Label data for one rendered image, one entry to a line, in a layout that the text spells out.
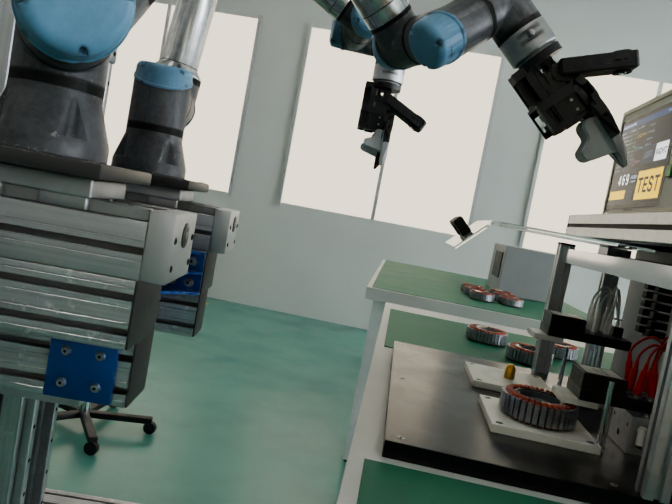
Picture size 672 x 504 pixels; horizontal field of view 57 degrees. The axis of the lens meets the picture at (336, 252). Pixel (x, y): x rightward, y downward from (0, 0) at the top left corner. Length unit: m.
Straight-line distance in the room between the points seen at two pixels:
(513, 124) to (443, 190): 0.83
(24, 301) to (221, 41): 5.39
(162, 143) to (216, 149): 4.64
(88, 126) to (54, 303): 0.23
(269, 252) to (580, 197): 2.81
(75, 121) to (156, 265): 0.21
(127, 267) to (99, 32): 0.28
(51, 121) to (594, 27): 5.57
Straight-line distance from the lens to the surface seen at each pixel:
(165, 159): 1.34
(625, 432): 1.02
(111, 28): 0.73
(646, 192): 1.14
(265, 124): 5.88
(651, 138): 1.18
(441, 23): 0.94
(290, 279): 5.79
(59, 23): 0.73
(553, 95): 0.99
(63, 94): 0.87
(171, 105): 1.34
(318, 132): 5.78
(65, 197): 0.84
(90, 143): 0.87
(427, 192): 5.68
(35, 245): 0.85
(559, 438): 0.95
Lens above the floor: 1.04
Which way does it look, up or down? 4 degrees down
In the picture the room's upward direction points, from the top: 11 degrees clockwise
